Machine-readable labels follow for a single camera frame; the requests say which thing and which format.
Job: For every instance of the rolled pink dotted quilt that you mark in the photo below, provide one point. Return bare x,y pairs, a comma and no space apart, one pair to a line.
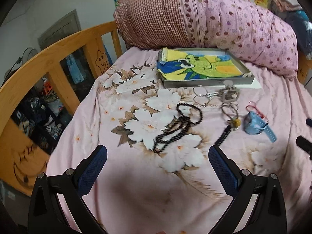
248,31

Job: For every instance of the silver ring bangle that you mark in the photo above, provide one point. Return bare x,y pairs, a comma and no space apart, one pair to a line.
200,91
201,100

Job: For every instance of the standing fan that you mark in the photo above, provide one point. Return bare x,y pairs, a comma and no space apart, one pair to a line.
28,53

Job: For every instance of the cluttered shelf items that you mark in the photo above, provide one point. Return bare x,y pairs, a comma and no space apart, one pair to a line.
41,115

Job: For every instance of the white patterned hair clip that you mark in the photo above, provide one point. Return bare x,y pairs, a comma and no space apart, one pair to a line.
212,94

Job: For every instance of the pink floral bed sheet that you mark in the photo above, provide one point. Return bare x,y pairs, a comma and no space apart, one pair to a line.
177,191

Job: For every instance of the grey tray box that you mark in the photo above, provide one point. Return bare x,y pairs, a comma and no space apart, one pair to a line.
246,81

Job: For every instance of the dark blue bag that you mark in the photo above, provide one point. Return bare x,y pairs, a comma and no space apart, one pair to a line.
301,25

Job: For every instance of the wooden bed headboard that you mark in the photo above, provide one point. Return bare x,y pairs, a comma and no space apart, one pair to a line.
21,159

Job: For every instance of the pink folded cloth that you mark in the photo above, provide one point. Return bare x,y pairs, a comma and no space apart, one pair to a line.
284,5

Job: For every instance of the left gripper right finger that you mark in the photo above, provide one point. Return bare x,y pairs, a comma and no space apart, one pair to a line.
268,214

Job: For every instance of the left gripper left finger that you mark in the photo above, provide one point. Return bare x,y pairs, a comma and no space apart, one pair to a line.
45,213

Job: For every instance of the blue wrist watch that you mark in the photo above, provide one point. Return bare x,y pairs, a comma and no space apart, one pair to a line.
253,124

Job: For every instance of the grey door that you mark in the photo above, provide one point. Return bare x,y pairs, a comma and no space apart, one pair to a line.
66,26

